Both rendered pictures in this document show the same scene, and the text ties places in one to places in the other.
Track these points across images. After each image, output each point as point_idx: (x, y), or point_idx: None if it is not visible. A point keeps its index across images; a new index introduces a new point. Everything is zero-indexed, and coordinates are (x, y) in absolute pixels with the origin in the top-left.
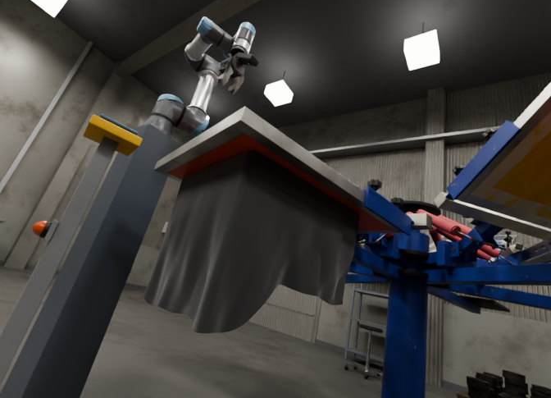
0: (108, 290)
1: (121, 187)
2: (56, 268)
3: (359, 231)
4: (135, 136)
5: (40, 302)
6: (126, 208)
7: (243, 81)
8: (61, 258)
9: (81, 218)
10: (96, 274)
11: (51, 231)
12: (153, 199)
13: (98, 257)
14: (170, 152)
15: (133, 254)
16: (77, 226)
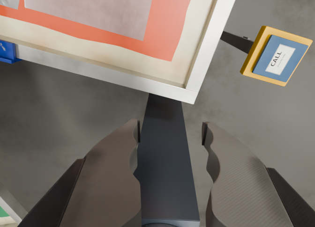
0: (158, 96)
1: (184, 139)
2: (229, 33)
3: None
4: (273, 27)
5: (225, 31)
6: (170, 128)
7: (26, 223)
8: (231, 33)
9: (239, 37)
10: (170, 100)
11: (246, 37)
12: (146, 139)
13: (174, 106)
14: (141, 193)
15: (148, 108)
16: (237, 36)
